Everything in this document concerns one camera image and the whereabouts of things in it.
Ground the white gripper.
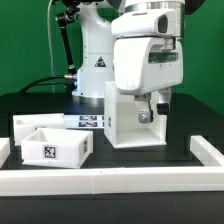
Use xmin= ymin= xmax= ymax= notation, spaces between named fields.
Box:
xmin=114 ymin=37 xmax=183 ymax=123

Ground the white drawer cabinet frame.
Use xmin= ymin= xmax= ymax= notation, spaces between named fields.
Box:
xmin=104 ymin=81 xmax=167 ymax=148

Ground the white drawer box front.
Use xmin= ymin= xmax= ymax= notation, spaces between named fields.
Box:
xmin=21 ymin=128 xmax=93 ymax=168

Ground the white drawer box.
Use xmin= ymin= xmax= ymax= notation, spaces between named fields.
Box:
xmin=21 ymin=128 xmax=93 ymax=168
xmin=13 ymin=113 xmax=66 ymax=146

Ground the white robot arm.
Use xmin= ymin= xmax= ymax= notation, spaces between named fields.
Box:
xmin=76 ymin=0 xmax=205 ymax=115

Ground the white drawer box rear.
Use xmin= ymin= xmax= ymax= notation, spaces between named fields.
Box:
xmin=13 ymin=113 xmax=66 ymax=146

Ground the marker sheet on table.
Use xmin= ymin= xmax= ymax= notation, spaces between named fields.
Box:
xmin=64 ymin=115 xmax=104 ymax=129

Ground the white right barrier rail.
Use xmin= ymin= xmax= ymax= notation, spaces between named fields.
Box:
xmin=190 ymin=135 xmax=224 ymax=168

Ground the white barrier rail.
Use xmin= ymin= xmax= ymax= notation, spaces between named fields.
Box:
xmin=0 ymin=167 xmax=224 ymax=196
xmin=190 ymin=135 xmax=224 ymax=168
xmin=0 ymin=138 xmax=10 ymax=169

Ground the black camera stand pole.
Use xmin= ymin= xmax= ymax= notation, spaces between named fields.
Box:
xmin=56 ymin=0 xmax=80 ymax=93

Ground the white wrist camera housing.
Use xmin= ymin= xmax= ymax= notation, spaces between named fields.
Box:
xmin=111 ymin=9 xmax=180 ymax=37

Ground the black cable on table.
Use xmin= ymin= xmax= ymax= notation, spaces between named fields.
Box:
xmin=18 ymin=75 xmax=75 ymax=94

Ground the white hanging cable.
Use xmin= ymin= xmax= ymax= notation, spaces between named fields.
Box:
xmin=46 ymin=0 xmax=56 ymax=94

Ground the white left barrier rail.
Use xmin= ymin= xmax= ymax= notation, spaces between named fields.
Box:
xmin=0 ymin=138 xmax=10 ymax=169

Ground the white front barrier rail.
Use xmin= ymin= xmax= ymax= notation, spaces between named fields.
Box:
xmin=0 ymin=167 xmax=224 ymax=196

